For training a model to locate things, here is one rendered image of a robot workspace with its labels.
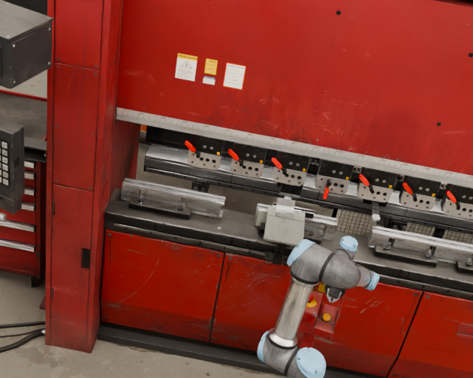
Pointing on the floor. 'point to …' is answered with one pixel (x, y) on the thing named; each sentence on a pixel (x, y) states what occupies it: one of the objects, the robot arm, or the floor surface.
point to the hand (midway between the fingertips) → (331, 301)
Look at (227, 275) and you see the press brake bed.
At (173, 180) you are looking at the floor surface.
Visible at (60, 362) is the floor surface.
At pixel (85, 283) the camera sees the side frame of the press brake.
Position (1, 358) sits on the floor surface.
